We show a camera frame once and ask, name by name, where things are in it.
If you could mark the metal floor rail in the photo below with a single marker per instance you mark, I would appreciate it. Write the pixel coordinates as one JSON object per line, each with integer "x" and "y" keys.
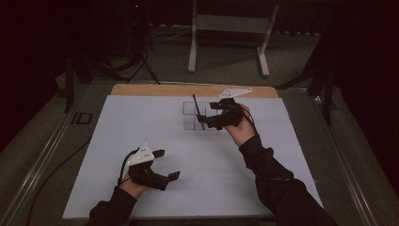
{"x": 342, "y": 163}
{"x": 40, "y": 163}

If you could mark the wooden table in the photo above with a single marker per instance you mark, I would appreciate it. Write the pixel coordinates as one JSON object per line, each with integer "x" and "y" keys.
{"x": 156, "y": 90}

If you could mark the white metal stand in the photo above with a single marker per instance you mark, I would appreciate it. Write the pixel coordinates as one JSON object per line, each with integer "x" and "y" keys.
{"x": 232, "y": 23}

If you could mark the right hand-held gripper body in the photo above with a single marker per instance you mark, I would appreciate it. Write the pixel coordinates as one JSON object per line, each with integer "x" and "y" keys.
{"x": 232, "y": 116}

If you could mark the person's right hand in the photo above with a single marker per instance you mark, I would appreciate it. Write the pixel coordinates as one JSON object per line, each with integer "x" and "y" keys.
{"x": 243, "y": 132}

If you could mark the person's left hand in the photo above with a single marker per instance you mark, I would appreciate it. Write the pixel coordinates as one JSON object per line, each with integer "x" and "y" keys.
{"x": 133, "y": 190}

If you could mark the white board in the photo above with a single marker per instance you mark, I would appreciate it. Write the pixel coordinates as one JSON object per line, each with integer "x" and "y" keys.
{"x": 204, "y": 163}

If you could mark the thin black pen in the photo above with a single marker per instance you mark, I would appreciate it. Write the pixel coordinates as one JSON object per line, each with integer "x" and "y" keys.
{"x": 196, "y": 105}

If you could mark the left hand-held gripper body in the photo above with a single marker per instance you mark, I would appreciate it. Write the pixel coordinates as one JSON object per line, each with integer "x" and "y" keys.
{"x": 150, "y": 179}

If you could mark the black metal stand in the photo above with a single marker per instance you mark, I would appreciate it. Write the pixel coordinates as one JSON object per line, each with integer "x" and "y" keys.
{"x": 69, "y": 84}
{"x": 327, "y": 94}

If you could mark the black tripod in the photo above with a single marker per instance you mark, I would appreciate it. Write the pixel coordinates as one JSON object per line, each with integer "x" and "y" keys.
{"x": 147, "y": 67}

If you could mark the clear acrylic organizer box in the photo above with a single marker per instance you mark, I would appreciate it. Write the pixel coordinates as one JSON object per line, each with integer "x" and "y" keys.
{"x": 188, "y": 117}

